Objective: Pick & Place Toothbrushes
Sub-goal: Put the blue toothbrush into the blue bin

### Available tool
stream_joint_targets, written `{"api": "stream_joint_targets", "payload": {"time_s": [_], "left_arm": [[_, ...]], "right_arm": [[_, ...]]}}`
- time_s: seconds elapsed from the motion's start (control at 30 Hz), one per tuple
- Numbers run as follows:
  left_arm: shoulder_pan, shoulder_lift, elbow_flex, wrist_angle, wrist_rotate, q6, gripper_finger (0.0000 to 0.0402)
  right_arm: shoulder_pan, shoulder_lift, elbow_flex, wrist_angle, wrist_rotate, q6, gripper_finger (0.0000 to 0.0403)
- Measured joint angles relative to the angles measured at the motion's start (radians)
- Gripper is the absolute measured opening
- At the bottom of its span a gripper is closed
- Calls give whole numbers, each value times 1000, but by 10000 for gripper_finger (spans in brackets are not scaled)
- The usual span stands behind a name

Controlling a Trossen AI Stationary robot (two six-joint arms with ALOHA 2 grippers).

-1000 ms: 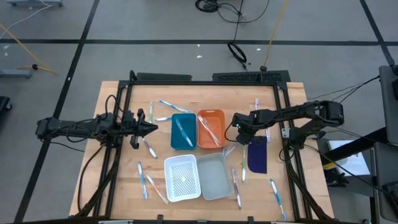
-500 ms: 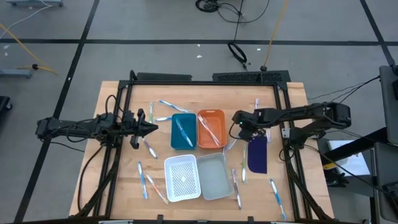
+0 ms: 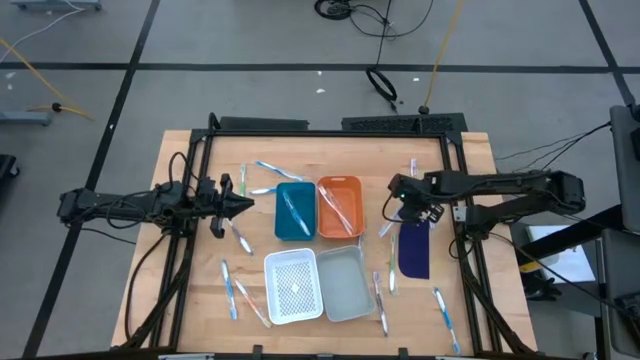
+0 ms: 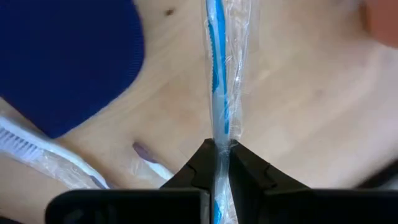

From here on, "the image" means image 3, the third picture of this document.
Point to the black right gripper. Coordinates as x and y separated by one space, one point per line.
412 187

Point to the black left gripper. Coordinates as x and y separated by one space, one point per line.
212 200

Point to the blue white toothbrush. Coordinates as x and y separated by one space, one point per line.
280 171
262 191
296 213
387 228
446 316
229 290

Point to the white perforated plastic basket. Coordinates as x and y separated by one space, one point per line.
272 260

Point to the grey plastic basket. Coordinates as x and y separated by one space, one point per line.
345 285

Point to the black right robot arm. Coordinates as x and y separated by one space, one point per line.
500 182

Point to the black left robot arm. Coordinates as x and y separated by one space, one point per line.
125 205

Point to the teal plastic basket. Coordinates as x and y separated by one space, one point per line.
280 210

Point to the dark blue oval case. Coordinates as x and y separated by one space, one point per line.
414 255

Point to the orange plastic basket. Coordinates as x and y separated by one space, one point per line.
350 195

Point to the black flat box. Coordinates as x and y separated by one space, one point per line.
263 123

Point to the black perforated box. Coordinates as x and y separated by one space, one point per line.
404 123

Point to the white box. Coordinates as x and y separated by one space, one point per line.
565 260

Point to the grey cabinet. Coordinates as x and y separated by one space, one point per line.
625 165

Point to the grey cart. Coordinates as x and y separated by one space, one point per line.
620 280

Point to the grey stand foot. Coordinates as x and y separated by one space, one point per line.
22 118

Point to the black caster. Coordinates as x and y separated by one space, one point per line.
6 167

